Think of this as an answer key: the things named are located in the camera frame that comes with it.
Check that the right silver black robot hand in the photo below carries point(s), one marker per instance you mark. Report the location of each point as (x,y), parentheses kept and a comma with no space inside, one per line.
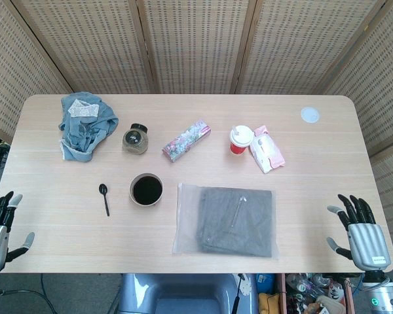
(368,243)

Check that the black plastic spoon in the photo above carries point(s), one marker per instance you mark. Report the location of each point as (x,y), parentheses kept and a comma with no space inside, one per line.
(103,189)

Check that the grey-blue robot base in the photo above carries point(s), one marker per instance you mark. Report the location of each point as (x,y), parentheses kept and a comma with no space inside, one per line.
(183,294)

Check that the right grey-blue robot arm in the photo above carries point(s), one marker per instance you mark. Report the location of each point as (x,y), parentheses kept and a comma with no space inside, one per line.
(380,294)

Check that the beige bowl of black coffee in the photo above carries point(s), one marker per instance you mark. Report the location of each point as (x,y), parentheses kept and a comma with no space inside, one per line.
(147,191)

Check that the wooden crate of clutter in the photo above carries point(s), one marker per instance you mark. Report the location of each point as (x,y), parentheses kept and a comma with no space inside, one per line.
(314,294)

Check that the yellow soft bag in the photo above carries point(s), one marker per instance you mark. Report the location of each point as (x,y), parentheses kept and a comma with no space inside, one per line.
(268,302)

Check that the frosted bag with grey garment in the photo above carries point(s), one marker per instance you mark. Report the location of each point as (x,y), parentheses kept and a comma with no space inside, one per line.
(235,222)

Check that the pink white wet wipes pack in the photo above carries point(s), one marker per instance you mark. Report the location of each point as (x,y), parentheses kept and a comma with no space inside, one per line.
(265,150)

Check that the blue denim cloth with lace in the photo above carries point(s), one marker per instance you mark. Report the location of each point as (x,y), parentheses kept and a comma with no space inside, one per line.
(85,131)

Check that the red paper cup white lid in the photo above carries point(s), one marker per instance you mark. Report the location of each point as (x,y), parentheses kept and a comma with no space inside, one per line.
(240,139)

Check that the round glass jar black lid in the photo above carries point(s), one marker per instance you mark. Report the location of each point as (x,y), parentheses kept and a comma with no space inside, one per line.
(135,140)

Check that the pink floral cardboard box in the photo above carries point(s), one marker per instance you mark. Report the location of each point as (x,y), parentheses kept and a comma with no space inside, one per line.
(186,140)

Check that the white bracket on black rod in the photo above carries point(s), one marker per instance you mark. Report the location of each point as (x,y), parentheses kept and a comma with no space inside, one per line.
(245,286)

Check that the woven folding screen wooden frame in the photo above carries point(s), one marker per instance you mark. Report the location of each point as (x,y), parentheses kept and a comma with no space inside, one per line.
(196,45)

